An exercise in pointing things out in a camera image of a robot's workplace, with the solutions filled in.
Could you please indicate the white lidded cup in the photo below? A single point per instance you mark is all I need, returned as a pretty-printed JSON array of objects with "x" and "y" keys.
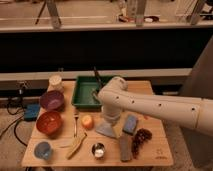
[{"x": 55, "y": 83}]

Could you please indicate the blue box on floor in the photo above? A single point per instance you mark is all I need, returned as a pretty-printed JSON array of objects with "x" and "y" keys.
[{"x": 31, "y": 112}]

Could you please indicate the red bowl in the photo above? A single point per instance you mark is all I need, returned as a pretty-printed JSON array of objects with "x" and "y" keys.
[{"x": 49, "y": 122}]

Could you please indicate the small metal cup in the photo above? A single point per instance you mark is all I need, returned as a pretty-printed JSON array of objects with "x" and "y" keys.
[{"x": 98, "y": 150}]

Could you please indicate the blue plastic cup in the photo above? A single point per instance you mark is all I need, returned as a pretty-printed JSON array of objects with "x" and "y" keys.
[{"x": 43, "y": 150}]

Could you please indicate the grey rectangular block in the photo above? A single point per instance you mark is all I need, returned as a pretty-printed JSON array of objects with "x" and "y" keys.
[{"x": 125, "y": 148}]

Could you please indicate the green plastic tray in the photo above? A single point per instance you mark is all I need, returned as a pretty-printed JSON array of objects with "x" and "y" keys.
[{"x": 83, "y": 91}]

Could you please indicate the dark grape bunch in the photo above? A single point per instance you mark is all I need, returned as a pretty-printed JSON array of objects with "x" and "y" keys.
[{"x": 142, "y": 136}]

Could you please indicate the orange fruit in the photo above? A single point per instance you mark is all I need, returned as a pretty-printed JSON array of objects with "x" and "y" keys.
[{"x": 87, "y": 122}]

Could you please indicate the blue sponge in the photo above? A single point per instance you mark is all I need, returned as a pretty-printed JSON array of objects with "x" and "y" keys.
[{"x": 130, "y": 124}]

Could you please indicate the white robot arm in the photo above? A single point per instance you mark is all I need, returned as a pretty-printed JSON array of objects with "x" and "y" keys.
[{"x": 193, "y": 113}]

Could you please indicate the purple bowl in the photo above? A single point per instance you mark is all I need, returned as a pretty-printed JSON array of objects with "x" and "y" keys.
[{"x": 52, "y": 100}]

